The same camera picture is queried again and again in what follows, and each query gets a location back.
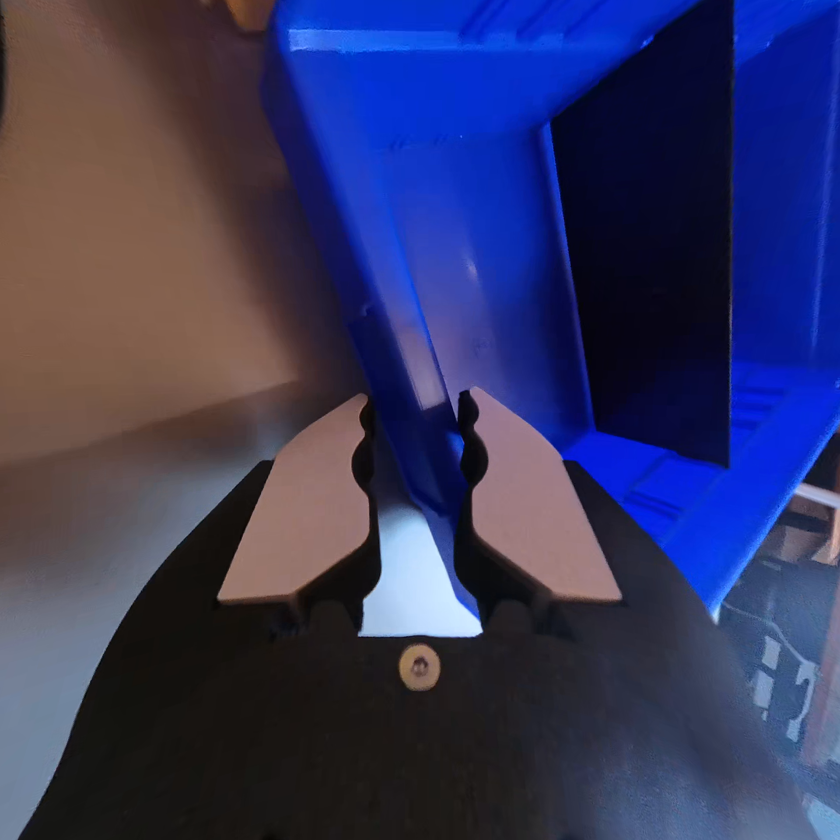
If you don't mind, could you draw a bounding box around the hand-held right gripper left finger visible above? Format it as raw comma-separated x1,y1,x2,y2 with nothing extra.
218,394,382,611

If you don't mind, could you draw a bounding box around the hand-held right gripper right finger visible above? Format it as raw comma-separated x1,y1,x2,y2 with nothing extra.
456,387,622,611

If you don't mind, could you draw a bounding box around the black bin divider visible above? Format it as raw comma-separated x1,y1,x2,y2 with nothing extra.
550,0,735,468

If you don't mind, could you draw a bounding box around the blue plastic bin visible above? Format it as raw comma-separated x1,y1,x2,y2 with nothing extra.
261,0,840,621

